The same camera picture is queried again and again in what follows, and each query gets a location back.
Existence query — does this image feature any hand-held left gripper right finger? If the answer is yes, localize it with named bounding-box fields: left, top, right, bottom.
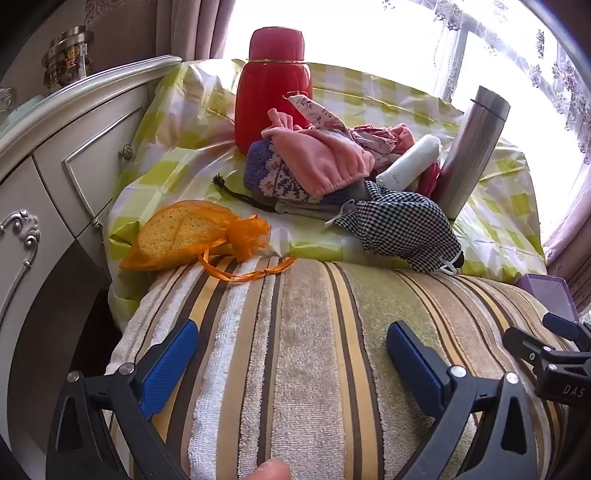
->
left=386, top=322, right=539, bottom=480

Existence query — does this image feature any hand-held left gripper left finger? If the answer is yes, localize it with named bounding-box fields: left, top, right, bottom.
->
left=45, top=318, right=200, bottom=480

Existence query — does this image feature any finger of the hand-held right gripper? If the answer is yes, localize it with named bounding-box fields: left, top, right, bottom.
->
left=502, top=326, right=557, bottom=370
left=542, top=313, right=591, bottom=344

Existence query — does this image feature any purple box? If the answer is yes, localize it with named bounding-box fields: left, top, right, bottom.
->
left=517, top=273, right=578, bottom=320

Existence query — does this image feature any magenta knit sock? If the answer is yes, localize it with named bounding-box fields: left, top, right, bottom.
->
left=418, top=161, right=442, bottom=197

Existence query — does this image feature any purple patterned knit hat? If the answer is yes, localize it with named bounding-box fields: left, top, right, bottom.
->
left=244, top=140, right=365, bottom=206

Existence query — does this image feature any pink fleece hat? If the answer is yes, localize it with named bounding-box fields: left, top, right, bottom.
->
left=261, top=108, right=376, bottom=200

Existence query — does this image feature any person's left hand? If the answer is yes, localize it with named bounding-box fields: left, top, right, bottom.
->
left=248, top=457, right=293, bottom=480

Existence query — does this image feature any mauve drape curtain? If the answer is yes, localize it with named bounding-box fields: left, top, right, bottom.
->
left=157, top=0, right=236, bottom=61
left=540, top=198, right=591, bottom=319

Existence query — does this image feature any striped towel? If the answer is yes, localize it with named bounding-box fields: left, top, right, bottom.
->
left=105, top=256, right=578, bottom=480

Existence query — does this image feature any orange organza bag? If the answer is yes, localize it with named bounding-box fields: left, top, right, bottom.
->
left=120, top=200, right=296, bottom=281

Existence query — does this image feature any black-white checked face mask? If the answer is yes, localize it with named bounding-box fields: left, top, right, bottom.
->
left=325, top=180, right=465, bottom=277

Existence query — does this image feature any silver steel thermos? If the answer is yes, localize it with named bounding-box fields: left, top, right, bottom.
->
left=431, top=86, right=511, bottom=220

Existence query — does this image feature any white tube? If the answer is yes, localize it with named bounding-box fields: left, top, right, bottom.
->
left=375, top=135, right=443, bottom=191

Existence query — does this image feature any white ornate dresser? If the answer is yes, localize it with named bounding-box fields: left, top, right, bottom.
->
left=0, top=54, right=183, bottom=480

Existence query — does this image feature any green checked plastic tablecloth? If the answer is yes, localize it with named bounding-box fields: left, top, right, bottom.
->
left=102, top=59, right=548, bottom=319

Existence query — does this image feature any pink fleece cloth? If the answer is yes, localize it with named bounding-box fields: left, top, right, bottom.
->
left=392, top=124, right=417, bottom=154

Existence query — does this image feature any sheer lace curtain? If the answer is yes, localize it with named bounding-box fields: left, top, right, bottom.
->
left=383, top=0, right=591, bottom=167

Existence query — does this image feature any floral print cloth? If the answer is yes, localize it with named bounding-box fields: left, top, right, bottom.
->
left=283, top=91, right=402, bottom=158

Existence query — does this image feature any red thermos flask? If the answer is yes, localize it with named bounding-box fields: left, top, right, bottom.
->
left=235, top=28, right=314, bottom=154

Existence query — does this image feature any jar on dresser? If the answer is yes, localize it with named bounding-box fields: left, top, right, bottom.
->
left=42, top=25, right=95, bottom=89

